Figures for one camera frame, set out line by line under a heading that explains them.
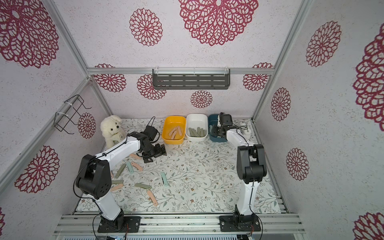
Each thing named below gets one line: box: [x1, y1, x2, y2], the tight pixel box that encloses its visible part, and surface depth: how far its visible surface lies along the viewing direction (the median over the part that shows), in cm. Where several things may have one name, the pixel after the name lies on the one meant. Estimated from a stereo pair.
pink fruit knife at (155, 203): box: [147, 190, 159, 207], surface depth 83 cm
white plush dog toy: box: [100, 115, 127, 149], surface depth 95 cm
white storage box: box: [185, 113, 209, 142], surface depth 115 cm
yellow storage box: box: [162, 116, 187, 145], surface depth 114 cm
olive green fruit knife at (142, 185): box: [134, 183, 152, 190], surface depth 89 cm
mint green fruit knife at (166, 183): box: [160, 171, 169, 187], surface depth 91 cm
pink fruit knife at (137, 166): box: [131, 162, 143, 171], surface depth 96 cm
